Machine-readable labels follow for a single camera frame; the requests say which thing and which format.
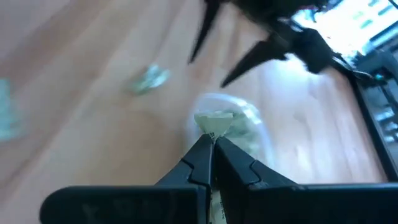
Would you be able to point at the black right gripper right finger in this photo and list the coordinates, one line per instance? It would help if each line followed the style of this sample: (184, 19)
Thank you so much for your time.
(242, 183)

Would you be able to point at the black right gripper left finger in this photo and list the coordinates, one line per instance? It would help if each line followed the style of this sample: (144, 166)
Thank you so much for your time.
(196, 177)

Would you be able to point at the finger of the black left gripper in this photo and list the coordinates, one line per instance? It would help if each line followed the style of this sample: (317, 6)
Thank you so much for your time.
(258, 57)
(206, 25)

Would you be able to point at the clear plastic bin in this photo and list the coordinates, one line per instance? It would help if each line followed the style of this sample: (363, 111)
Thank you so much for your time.
(262, 140)

